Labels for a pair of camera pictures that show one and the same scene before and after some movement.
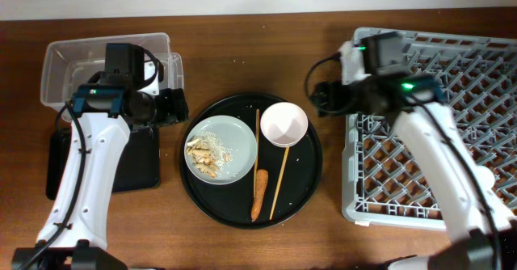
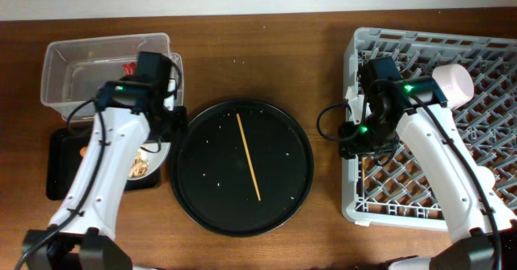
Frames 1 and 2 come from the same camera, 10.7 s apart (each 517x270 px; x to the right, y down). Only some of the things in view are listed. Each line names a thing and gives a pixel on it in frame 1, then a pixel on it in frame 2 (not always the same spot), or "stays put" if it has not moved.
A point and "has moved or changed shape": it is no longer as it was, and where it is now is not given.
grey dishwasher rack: [381, 178] stays put
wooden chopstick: [279, 183] to [363, 168]
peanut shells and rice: [208, 153] to [140, 167]
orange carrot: [262, 176] has moved or changed shape
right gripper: [342, 105] to [353, 145]
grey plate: [235, 135] to [155, 159]
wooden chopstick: [256, 151] to [249, 158]
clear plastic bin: [68, 64] stays put
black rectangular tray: [139, 167] stays put
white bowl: [283, 124] to [456, 83]
